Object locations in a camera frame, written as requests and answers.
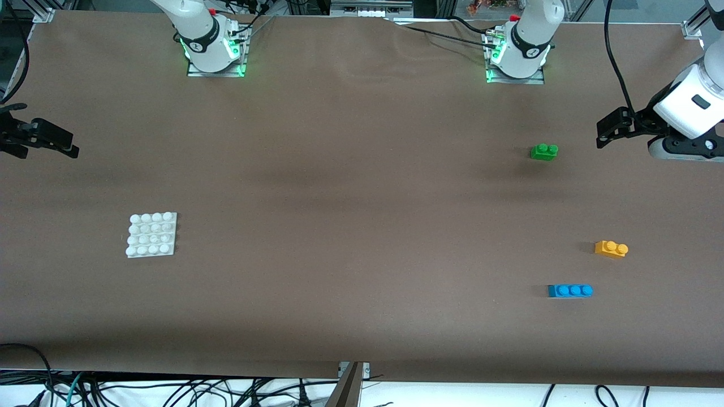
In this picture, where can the brown table cover sheet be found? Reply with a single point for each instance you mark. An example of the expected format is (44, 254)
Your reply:
(339, 294)

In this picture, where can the yellow two-stud block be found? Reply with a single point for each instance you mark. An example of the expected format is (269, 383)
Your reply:
(611, 249)

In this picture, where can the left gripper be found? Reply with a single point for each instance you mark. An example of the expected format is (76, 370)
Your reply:
(646, 120)

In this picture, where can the white studded base plate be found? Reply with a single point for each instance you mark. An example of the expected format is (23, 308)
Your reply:
(151, 234)

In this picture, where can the aluminium table edge bracket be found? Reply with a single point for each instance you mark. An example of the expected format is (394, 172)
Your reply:
(348, 384)

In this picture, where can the blue three-stud block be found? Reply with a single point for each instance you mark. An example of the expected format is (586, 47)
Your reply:
(570, 290)

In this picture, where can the orange background item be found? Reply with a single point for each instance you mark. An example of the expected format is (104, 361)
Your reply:
(486, 5)

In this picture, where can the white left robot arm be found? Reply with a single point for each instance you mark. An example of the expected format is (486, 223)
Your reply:
(526, 45)

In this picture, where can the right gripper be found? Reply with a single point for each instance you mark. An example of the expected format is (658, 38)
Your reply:
(10, 135)

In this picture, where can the white power strip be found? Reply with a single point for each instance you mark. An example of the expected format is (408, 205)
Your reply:
(370, 8)

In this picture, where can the aluminium frame profile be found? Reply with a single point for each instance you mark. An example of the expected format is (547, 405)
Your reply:
(694, 29)
(45, 11)

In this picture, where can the green two-stud block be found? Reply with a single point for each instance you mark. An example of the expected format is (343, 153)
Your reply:
(544, 152)

